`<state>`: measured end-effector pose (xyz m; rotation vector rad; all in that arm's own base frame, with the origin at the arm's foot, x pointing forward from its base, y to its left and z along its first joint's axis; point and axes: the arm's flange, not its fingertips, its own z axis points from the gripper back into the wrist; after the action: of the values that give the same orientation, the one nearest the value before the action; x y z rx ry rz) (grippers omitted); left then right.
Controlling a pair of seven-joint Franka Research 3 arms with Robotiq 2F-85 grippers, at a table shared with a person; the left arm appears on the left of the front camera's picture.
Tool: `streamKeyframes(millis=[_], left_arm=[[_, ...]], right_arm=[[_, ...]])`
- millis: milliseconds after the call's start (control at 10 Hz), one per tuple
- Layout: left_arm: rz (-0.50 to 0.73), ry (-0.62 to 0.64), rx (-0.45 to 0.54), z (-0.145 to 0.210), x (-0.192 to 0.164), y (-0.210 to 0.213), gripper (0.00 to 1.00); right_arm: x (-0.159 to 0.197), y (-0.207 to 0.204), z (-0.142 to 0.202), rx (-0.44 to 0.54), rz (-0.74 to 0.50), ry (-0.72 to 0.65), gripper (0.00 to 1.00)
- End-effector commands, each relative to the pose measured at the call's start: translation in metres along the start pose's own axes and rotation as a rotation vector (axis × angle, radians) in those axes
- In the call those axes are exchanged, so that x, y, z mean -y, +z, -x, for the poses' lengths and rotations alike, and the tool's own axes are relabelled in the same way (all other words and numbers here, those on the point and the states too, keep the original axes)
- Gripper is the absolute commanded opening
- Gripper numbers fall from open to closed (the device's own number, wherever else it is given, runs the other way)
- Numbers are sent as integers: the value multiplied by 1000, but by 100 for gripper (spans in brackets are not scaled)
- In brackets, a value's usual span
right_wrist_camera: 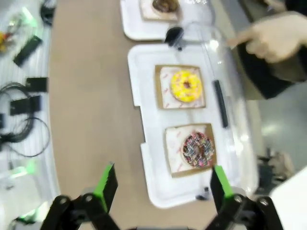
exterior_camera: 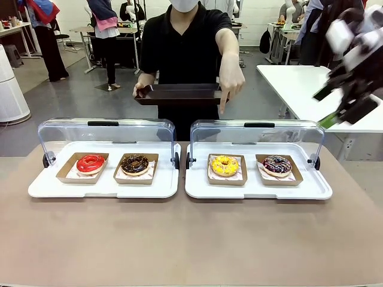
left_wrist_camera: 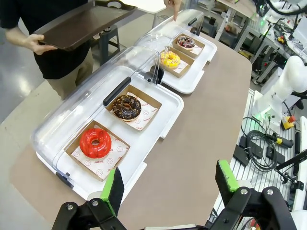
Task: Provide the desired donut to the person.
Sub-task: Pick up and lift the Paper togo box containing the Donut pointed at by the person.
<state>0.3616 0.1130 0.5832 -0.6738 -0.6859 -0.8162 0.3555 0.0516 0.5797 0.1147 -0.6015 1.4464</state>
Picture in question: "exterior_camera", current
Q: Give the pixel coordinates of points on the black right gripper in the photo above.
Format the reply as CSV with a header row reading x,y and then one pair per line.
x,y
359,89

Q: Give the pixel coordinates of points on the white printed paper liner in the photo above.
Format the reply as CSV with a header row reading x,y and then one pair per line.
x,y
71,175
294,177
236,178
149,176

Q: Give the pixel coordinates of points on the brown cardboard donut tray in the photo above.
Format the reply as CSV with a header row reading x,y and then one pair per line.
x,y
227,182
77,181
134,182
281,183

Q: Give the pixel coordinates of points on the yellow sprinkled donut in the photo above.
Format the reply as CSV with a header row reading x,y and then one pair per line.
x,y
218,170

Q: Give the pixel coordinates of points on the dark brown serving tray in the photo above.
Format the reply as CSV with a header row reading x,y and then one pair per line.
x,y
179,94

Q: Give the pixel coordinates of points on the person's left forearm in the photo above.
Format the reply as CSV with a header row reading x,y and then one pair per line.
x,y
227,42

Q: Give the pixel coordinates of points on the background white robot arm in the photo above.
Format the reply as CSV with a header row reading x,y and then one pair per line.
x,y
289,15

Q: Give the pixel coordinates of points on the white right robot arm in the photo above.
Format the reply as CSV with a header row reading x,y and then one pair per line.
x,y
368,45

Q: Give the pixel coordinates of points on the person's right forearm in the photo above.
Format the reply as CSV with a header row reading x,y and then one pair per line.
x,y
148,77

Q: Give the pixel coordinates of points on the chocolate donut coloured sprinkles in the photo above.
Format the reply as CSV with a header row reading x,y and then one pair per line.
x,y
269,170

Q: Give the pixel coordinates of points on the person in black polo shirt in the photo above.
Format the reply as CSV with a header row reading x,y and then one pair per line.
x,y
185,45

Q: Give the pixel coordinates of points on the chocolate donut with nuts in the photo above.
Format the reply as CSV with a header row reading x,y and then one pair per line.
x,y
128,169

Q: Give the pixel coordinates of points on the red glazed donut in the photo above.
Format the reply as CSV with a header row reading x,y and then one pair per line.
x,y
83,167

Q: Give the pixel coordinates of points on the person's left hand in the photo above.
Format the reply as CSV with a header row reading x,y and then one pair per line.
x,y
232,77

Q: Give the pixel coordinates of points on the person's right hand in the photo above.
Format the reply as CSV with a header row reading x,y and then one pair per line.
x,y
140,89

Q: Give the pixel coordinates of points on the white side table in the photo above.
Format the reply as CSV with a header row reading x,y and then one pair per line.
x,y
299,89

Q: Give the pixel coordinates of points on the bystander in dark coat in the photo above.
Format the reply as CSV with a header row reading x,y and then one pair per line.
x,y
317,45

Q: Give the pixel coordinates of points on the black backpack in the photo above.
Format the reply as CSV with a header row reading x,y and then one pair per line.
x,y
264,42

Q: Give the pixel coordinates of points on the white display tray base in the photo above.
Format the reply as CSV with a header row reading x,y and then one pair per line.
x,y
71,191
254,192

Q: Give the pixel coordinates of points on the white face mask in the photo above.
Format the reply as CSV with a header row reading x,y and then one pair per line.
x,y
185,4

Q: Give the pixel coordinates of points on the seated bystander in black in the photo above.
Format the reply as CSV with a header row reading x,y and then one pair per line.
x,y
128,10

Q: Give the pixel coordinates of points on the bystander in pink top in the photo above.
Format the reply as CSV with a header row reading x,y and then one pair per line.
x,y
103,24

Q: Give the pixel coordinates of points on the grey background desk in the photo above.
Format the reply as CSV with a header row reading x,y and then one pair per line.
x,y
83,30

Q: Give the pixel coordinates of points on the bystander in black skirt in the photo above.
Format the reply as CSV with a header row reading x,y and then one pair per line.
x,y
51,45

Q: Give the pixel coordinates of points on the white cylindrical air purifier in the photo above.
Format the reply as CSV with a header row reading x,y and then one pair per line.
x,y
12,89

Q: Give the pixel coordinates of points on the grey plastic stool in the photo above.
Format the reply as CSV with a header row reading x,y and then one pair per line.
x,y
13,51

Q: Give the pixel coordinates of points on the white background desk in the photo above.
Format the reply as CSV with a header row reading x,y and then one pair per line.
x,y
18,28

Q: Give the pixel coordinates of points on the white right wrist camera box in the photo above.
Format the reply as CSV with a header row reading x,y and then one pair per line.
x,y
339,34

